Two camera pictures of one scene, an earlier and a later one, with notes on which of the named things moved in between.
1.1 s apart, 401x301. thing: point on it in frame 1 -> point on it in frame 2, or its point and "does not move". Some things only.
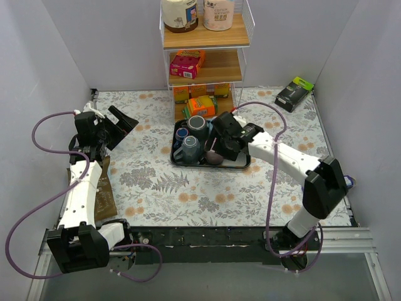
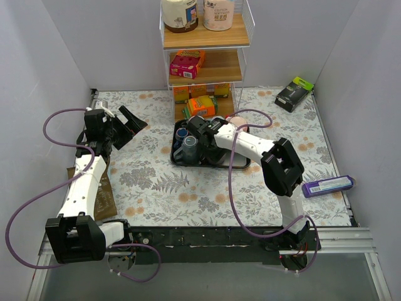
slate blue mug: (189, 151) does not move
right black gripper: (220, 142) -> (200, 148)
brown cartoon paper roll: (180, 15) does not move
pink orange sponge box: (185, 63) does not move
